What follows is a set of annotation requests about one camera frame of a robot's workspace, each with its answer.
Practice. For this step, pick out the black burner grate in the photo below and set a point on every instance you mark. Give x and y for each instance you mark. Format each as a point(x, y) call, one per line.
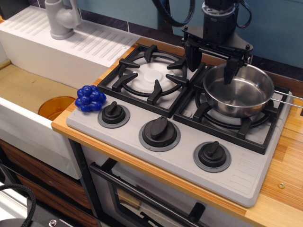
point(151, 79)
point(254, 133)

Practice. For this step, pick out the stainless steel pan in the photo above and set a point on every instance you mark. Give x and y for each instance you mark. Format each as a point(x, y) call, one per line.
point(247, 94)

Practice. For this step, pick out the black right stove knob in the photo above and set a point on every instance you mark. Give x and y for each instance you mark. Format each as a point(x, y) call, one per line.
point(212, 157)

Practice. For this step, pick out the black stove knob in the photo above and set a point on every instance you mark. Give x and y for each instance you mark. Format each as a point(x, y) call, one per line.
point(113, 116)
point(212, 157)
point(159, 135)

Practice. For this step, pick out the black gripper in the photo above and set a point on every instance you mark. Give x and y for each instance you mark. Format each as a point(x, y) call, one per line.
point(219, 39)

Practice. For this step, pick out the grey toy stove top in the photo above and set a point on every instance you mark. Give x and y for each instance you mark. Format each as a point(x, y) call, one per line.
point(240, 182)

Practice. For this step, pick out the blue toy blueberry cluster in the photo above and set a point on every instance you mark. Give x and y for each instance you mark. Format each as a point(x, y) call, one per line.
point(90, 99)

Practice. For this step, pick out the black left burner grate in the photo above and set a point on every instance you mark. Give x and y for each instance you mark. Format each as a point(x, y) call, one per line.
point(151, 79)

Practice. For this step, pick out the grey toy faucet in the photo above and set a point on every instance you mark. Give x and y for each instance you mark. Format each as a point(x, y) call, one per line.
point(62, 21)

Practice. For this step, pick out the black left stove knob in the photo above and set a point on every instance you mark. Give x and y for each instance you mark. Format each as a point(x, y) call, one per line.
point(113, 116)

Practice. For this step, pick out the black right burner grate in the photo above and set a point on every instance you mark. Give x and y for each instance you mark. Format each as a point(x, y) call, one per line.
point(254, 133)

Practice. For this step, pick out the white toy sink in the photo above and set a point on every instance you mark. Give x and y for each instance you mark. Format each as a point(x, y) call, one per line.
point(36, 68)

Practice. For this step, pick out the wooden drawer cabinet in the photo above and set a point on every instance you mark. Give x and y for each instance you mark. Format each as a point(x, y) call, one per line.
point(52, 188)

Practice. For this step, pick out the orange plastic bowl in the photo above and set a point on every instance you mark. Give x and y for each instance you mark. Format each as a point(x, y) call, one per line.
point(52, 108)

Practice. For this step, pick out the black middle stove knob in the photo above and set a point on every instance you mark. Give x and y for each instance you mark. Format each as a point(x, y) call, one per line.
point(159, 135)

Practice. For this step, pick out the oven door with handle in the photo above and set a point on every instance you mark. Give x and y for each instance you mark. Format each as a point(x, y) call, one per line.
point(145, 202)

